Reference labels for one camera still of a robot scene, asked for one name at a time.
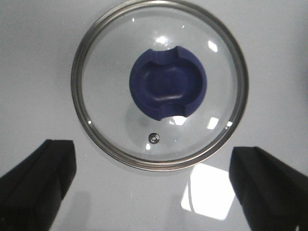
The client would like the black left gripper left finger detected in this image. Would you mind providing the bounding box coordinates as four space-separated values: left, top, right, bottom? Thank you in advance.
0 140 77 231

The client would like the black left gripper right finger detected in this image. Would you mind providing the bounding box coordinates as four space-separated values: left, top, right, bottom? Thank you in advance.
229 147 308 231

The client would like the glass lid blue knob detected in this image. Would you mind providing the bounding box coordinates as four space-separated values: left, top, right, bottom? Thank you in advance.
71 0 249 172

